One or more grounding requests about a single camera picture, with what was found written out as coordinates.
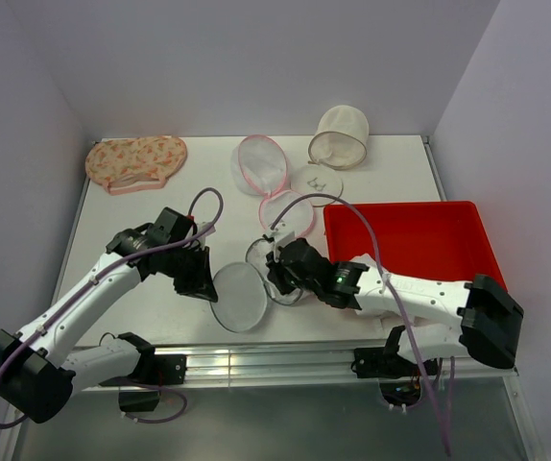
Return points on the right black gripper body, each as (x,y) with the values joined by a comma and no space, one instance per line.
(285,279)

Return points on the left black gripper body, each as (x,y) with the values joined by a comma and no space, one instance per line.
(187,268)

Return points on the grey-trimmed white mesh laundry bag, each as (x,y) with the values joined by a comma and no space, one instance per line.
(244,291)

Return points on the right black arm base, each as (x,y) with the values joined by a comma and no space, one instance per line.
(403,385)

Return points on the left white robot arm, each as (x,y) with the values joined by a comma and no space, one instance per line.
(39,369)

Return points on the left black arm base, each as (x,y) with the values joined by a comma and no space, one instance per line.
(164,372)

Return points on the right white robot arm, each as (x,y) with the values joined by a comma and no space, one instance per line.
(485,325)

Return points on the orange floral laundry bag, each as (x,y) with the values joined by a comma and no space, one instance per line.
(129,165)

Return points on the white bra in tray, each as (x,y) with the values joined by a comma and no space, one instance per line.
(390,319)

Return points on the beige mesh laundry bag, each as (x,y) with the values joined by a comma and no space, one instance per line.
(339,143)

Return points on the red plastic tray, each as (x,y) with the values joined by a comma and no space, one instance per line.
(441,241)

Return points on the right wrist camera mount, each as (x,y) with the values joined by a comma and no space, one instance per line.
(279,238)

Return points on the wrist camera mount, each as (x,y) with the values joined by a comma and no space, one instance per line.
(205,229)
(279,238)

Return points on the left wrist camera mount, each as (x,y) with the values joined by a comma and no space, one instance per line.
(205,229)

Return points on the aluminium mounting rail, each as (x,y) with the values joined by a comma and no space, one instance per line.
(231,366)

